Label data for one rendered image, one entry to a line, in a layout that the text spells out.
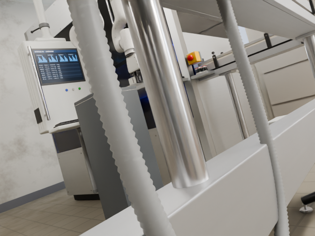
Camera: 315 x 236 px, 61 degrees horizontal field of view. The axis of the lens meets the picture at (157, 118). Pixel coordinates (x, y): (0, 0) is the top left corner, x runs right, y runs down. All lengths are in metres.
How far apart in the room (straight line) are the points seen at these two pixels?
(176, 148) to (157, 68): 0.10
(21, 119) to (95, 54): 4.50
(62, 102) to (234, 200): 2.09
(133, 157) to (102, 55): 0.08
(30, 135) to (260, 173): 4.39
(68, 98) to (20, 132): 2.36
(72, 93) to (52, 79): 0.20
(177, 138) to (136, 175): 0.13
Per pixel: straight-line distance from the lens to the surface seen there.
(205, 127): 1.87
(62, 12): 2.99
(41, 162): 4.69
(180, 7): 0.57
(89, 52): 0.21
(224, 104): 2.20
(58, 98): 2.36
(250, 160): 0.43
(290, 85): 3.93
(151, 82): 0.33
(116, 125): 0.20
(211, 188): 0.33
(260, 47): 1.78
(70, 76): 2.46
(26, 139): 4.66
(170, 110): 0.33
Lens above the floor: 0.64
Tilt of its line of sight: 1 degrees up
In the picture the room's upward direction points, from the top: 16 degrees counter-clockwise
